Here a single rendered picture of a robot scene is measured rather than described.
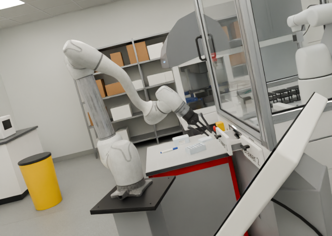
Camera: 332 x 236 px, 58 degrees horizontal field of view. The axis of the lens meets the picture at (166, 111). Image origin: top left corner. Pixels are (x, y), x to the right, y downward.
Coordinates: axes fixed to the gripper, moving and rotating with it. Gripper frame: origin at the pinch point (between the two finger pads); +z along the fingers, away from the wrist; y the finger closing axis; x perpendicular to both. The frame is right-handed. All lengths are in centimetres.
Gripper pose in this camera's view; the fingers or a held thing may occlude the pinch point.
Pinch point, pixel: (210, 134)
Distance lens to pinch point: 183.2
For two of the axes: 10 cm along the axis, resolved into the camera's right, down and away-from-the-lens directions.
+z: 7.5, 6.5, 1.3
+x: -0.5, -1.4, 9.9
